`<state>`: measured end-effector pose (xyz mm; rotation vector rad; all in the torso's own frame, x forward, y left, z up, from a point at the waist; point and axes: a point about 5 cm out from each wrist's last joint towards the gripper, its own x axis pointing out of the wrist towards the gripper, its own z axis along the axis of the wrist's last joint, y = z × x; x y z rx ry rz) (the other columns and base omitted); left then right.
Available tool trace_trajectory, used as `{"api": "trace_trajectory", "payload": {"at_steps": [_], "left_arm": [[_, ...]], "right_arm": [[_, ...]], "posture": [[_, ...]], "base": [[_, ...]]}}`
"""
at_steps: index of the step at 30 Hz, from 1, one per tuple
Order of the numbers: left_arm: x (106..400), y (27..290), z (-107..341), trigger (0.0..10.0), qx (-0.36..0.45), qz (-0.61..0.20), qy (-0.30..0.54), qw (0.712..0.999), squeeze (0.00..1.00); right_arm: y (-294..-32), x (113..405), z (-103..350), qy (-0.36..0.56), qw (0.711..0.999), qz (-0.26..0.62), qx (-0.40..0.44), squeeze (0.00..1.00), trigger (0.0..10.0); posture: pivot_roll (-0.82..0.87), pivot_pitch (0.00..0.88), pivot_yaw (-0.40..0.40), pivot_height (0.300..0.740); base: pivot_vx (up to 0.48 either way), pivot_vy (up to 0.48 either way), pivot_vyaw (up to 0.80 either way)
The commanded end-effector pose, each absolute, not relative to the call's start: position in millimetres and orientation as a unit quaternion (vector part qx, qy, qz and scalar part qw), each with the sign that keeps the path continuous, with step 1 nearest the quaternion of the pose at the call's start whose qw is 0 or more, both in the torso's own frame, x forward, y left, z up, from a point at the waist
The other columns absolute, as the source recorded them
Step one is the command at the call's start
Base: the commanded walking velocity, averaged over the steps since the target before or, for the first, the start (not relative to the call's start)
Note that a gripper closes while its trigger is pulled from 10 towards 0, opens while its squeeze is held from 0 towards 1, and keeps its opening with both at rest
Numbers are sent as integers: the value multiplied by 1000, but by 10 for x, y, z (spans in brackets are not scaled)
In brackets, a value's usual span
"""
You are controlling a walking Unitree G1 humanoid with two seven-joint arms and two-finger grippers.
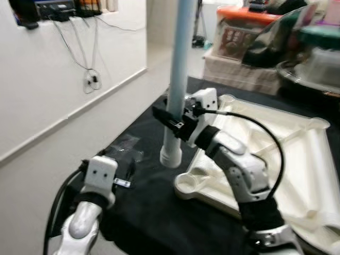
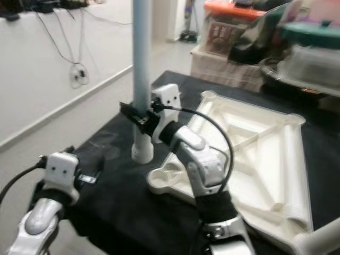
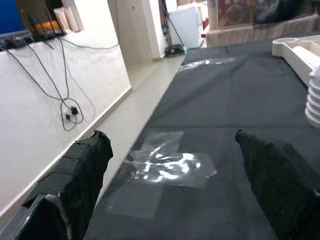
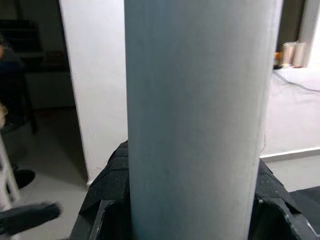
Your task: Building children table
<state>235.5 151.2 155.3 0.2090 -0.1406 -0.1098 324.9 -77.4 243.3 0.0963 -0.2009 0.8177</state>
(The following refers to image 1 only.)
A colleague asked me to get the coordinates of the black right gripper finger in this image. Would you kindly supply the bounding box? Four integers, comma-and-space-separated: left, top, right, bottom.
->
152, 105, 181, 131

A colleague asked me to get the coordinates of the green round pot lid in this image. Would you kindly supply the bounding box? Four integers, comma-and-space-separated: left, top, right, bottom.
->
297, 25, 340, 51

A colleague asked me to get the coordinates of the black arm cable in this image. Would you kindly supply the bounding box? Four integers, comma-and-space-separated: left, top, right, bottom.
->
199, 109, 286, 202
44, 167, 88, 255

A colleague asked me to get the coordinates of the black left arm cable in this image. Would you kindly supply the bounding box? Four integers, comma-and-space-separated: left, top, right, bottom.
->
44, 167, 88, 255

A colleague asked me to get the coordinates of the brown printed carton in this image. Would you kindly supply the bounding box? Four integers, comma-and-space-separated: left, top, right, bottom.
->
220, 27, 256, 59

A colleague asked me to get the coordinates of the pink purple container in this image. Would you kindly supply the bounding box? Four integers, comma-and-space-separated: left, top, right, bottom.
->
303, 0, 340, 27

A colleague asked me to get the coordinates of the black wifi router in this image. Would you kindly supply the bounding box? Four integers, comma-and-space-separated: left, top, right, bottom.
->
74, 0, 104, 18

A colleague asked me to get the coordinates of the long handled broom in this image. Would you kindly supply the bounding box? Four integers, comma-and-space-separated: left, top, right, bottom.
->
190, 0, 207, 48

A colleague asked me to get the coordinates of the black set-top box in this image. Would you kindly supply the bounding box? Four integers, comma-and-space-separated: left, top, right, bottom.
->
35, 0, 78, 23

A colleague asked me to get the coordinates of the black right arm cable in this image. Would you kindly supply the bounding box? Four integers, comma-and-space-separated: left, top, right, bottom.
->
199, 109, 286, 202

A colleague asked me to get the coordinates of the black wall power plug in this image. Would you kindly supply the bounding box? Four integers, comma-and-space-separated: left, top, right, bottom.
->
88, 74, 101, 91

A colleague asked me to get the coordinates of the black tablecloth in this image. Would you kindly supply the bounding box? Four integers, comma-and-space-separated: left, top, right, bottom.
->
64, 77, 340, 255

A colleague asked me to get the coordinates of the flat clear tape patch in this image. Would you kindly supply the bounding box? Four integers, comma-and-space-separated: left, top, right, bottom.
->
106, 134, 144, 163

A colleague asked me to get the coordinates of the white plastic table leg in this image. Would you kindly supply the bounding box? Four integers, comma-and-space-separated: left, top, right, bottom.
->
159, 0, 196, 169
215, 105, 234, 132
311, 125, 336, 213

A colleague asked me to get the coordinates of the clear bin with orange lid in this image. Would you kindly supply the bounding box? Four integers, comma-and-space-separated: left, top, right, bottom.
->
215, 5, 282, 62

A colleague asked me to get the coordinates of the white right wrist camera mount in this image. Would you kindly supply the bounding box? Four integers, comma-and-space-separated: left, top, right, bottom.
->
185, 88, 219, 147

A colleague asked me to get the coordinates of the shiny black plastic bag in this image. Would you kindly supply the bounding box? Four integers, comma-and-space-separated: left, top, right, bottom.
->
242, 5, 319, 69

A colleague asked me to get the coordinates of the white plastic table top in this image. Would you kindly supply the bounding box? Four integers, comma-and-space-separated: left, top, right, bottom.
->
174, 94, 340, 255

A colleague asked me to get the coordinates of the thin black floor cable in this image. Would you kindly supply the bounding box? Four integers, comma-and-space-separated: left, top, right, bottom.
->
98, 15, 148, 32
53, 19, 104, 95

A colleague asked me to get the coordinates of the patterned cloth covered bench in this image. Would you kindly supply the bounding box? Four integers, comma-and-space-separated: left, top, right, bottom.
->
203, 50, 282, 96

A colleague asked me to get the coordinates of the clear plastic food container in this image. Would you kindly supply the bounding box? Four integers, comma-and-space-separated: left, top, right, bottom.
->
303, 47, 340, 91

